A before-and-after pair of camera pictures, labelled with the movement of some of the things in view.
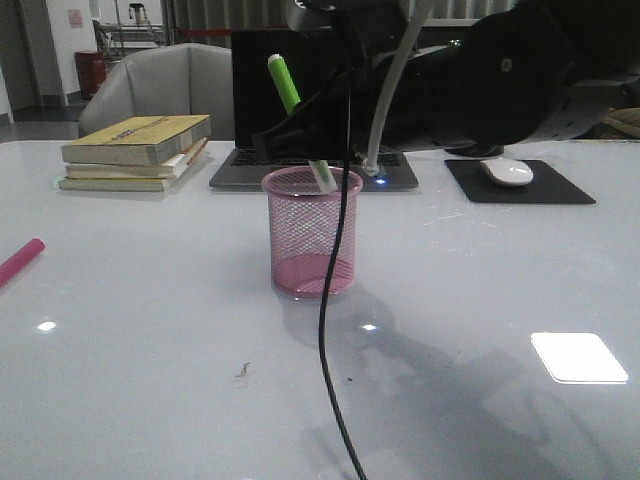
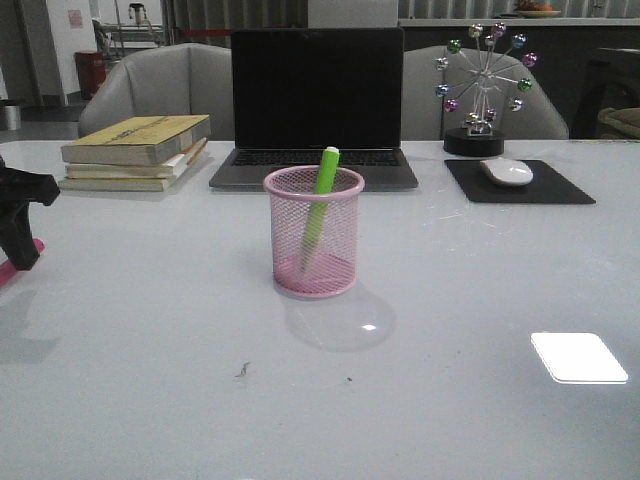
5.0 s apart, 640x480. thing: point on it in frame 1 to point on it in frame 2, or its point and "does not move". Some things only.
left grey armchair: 177,80 does not move
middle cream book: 164,170 does not move
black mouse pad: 546,186 does not move
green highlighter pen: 289,96 to 328,173
